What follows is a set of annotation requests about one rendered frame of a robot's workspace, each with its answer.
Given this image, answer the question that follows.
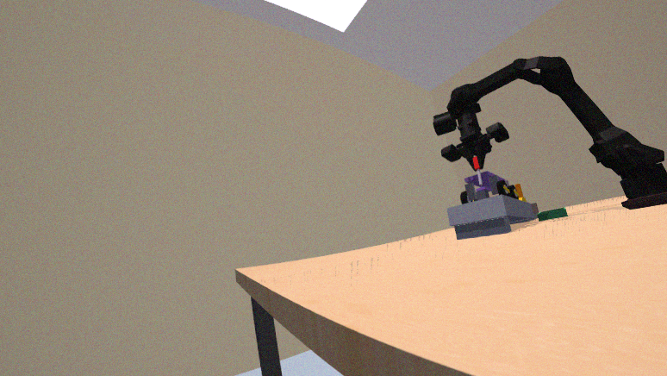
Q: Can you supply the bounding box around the green tray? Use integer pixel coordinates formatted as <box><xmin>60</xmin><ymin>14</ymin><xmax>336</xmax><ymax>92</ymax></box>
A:
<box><xmin>537</xmin><ymin>207</ymin><xmax>568</xmax><ymax>222</ymax></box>

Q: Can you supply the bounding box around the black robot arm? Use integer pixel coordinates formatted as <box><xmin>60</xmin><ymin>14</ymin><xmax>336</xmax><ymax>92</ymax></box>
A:
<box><xmin>433</xmin><ymin>56</ymin><xmax>667</xmax><ymax>200</ymax></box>

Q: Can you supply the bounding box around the yellow wheel chock with orange handle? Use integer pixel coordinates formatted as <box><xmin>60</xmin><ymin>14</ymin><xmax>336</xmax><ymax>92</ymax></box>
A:
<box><xmin>515</xmin><ymin>184</ymin><xmax>527</xmax><ymax>202</ymax></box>

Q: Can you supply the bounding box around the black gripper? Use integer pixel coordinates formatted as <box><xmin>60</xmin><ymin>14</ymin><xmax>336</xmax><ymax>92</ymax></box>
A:
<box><xmin>441</xmin><ymin>118</ymin><xmax>509</xmax><ymax>171</ymax></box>

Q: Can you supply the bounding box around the grey ramp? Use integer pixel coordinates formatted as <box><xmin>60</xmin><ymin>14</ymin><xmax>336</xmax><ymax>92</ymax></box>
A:
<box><xmin>446</xmin><ymin>190</ymin><xmax>539</xmax><ymax>240</ymax></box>

